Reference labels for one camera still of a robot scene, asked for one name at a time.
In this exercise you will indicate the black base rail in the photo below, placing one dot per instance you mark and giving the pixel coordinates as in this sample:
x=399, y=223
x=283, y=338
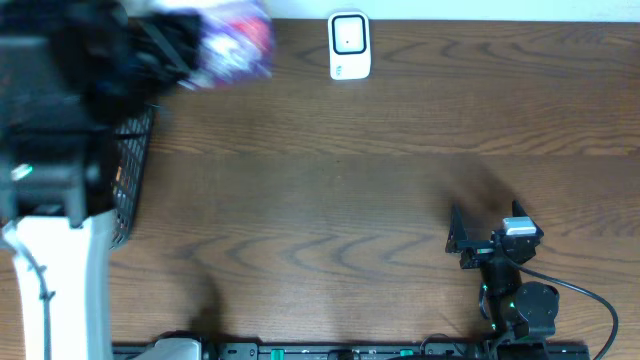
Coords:
x=437, y=348

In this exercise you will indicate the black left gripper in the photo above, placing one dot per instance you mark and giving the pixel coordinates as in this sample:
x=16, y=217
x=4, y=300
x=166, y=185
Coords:
x=159, y=53

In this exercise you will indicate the grey plastic mesh basket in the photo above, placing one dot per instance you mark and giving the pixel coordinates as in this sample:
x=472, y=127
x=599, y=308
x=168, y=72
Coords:
x=132, y=139

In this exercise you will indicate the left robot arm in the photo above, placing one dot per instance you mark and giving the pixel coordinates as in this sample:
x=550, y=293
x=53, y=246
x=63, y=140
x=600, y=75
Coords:
x=57, y=202

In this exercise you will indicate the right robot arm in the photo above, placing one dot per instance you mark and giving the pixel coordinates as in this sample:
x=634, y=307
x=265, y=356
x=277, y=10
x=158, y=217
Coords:
x=520, y=313

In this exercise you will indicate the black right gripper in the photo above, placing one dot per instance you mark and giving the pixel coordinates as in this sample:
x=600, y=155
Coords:
x=478, y=251

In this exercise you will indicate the purple snack package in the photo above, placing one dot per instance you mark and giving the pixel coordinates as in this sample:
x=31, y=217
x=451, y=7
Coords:
x=236, y=43

